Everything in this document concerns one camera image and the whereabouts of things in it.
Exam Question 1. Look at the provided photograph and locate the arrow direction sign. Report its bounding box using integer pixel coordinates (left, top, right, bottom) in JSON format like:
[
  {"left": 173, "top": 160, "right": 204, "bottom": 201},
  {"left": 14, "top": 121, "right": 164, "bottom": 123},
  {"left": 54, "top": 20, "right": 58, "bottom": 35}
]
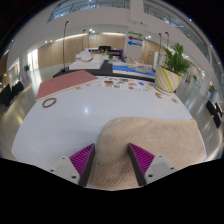
[{"left": 126, "top": 30, "right": 145, "bottom": 48}]

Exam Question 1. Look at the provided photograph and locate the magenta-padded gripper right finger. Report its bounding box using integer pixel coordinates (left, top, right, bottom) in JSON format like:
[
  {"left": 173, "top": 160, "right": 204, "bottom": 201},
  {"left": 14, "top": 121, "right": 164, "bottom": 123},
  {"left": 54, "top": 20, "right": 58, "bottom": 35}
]
[{"left": 127, "top": 143, "right": 177, "bottom": 187}]

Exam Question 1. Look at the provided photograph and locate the black piano with purple screen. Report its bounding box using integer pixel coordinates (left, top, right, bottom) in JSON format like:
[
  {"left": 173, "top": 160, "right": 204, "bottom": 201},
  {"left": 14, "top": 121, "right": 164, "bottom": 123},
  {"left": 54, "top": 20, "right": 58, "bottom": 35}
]
[{"left": 84, "top": 45, "right": 125, "bottom": 60}]

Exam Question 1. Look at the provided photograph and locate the red rectangular mat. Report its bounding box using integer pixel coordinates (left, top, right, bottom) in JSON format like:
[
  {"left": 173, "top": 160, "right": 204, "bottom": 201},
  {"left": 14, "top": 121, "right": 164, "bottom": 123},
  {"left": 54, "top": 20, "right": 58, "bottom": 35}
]
[{"left": 35, "top": 69, "right": 100, "bottom": 102}]

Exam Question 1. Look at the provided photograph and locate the potted plant in striped pot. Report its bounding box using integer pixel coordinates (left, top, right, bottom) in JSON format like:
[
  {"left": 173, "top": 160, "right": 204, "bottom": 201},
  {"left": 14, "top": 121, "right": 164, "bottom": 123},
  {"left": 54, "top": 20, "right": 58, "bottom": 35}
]
[{"left": 154, "top": 42, "right": 191, "bottom": 96}]

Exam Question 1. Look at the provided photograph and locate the sheet of colourful small cards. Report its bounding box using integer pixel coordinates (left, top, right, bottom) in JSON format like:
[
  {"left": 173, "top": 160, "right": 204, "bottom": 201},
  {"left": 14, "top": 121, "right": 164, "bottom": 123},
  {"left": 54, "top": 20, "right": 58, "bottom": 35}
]
[{"left": 99, "top": 75, "right": 156, "bottom": 93}]

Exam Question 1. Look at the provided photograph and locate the group of black chairs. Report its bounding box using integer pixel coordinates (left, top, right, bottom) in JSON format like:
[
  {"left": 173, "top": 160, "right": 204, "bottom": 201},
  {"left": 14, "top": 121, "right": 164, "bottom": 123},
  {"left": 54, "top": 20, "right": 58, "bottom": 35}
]
[
  {"left": 205, "top": 99, "right": 223, "bottom": 130},
  {"left": 0, "top": 80, "right": 25, "bottom": 107}
]

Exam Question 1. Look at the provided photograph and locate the wooden ring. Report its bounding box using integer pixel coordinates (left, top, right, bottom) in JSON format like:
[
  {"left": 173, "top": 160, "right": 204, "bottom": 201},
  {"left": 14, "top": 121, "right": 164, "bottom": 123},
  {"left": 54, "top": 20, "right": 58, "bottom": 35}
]
[{"left": 41, "top": 97, "right": 58, "bottom": 109}]

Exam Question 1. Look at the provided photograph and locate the blue base model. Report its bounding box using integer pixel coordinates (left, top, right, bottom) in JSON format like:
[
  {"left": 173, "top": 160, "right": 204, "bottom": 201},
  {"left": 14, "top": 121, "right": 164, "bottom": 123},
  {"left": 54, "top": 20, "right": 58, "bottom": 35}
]
[{"left": 111, "top": 57, "right": 157, "bottom": 78}]

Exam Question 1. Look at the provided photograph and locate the beige terry towel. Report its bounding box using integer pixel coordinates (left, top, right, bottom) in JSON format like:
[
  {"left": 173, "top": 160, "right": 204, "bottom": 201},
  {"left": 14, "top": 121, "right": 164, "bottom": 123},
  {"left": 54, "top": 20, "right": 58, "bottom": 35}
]
[{"left": 88, "top": 116, "right": 207, "bottom": 192}]

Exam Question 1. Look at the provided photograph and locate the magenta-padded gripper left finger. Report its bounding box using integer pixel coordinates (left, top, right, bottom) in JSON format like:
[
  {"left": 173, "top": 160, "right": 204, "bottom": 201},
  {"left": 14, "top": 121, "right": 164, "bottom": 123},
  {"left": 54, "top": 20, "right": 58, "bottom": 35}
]
[{"left": 49, "top": 143, "right": 97, "bottom": 188}]

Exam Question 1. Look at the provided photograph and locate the white architectural model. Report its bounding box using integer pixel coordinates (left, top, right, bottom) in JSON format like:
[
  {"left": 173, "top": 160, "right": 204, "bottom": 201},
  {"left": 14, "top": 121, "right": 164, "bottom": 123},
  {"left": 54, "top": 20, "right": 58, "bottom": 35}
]
[{"left": 68, "top": 49, "right": 106, "bottom": 71}]

